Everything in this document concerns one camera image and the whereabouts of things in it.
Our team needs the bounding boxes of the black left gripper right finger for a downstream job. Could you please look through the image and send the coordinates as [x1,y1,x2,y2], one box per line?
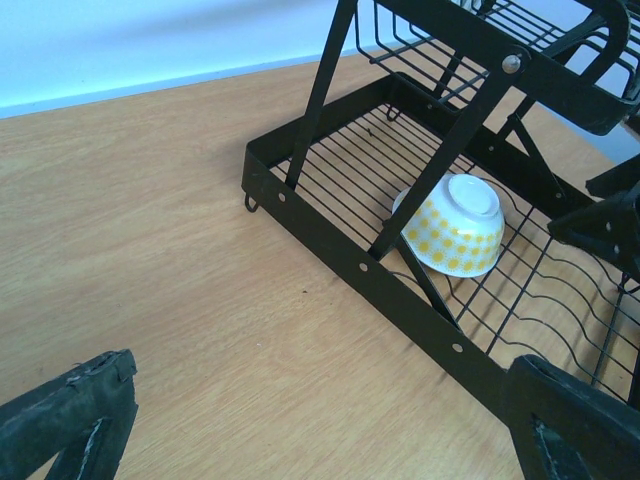
[505,355,639,479]

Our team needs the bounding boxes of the black wire dish rack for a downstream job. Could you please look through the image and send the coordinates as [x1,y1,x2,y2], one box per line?
[242,1,639,409]

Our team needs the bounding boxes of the sun pattern ceramic bowl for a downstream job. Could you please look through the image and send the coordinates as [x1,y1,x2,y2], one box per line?
[402,174,505,278]

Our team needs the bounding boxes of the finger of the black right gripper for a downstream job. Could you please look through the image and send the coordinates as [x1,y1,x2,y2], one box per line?
[548,189,639,280]
[586,154,640,198]

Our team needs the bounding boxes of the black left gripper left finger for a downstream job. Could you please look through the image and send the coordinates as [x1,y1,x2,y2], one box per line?
[1,349,138,479]

